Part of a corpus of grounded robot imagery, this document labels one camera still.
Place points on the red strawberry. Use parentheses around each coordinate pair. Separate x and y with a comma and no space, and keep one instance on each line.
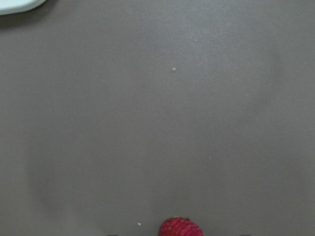
(178,226)

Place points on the cream rabbit tray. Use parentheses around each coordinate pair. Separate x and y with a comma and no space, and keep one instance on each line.
(17,6)

